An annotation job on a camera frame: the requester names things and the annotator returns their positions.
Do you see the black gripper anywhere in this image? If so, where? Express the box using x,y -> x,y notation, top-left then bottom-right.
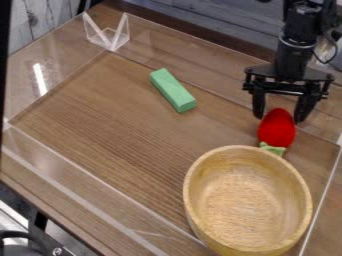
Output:
243,64 -> 335,124

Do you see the red plush strawberry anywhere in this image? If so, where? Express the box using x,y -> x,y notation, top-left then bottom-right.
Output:
257,108 -> 297,157

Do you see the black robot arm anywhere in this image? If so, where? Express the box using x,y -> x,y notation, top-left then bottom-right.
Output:
243,0 -> 338,123

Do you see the green rectangular block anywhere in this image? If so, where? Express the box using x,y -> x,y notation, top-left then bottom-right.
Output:
150,68 -> 196,113

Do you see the wooden bowl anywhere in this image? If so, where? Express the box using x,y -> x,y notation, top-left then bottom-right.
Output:
183,145 -> 313,256

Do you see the clear acrylic corner bracket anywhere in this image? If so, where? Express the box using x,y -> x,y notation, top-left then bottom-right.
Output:
82,12 -> 130,52

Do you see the black cable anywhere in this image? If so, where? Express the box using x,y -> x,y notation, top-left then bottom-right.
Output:
0,229 -> 45,256

